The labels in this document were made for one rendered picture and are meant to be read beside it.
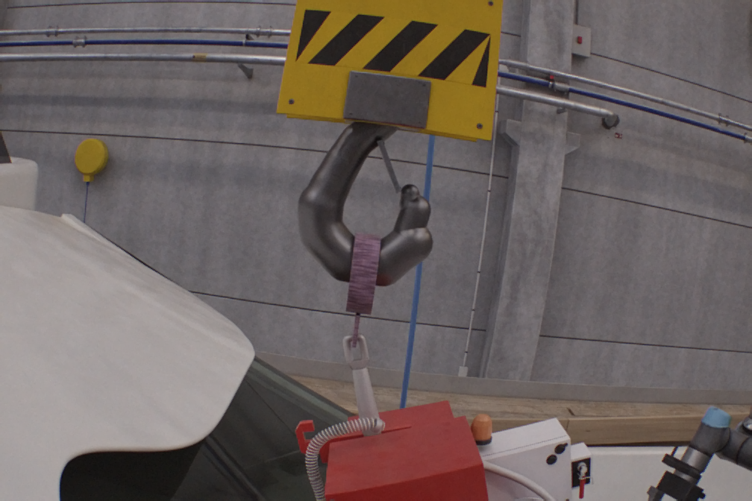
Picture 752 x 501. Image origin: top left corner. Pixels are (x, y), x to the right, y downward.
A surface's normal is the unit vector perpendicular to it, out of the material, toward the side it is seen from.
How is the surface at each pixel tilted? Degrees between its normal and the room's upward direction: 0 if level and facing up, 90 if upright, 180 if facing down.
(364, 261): 70
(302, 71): 90
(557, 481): 90
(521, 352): 90
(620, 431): 90
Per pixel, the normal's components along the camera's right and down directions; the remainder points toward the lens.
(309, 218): -0.40, 0.12
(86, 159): 0.01, 0.14
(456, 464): -0.21, -0.97
